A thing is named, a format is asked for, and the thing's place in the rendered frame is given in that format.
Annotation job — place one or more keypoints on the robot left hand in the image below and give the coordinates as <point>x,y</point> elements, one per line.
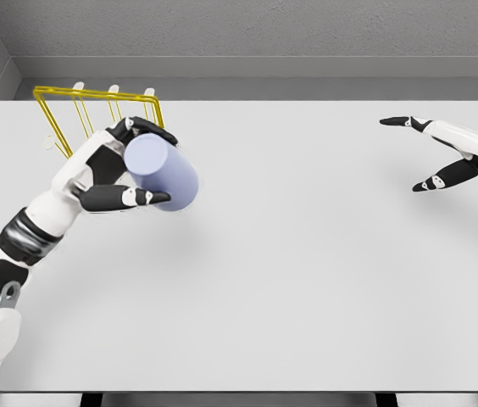
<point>79,165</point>

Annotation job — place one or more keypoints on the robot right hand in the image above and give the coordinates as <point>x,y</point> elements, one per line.
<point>455,144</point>

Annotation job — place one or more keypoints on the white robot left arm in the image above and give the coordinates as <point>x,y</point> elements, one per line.
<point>18,241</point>

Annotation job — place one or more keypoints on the lavender cup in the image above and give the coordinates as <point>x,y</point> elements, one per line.
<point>165,171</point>

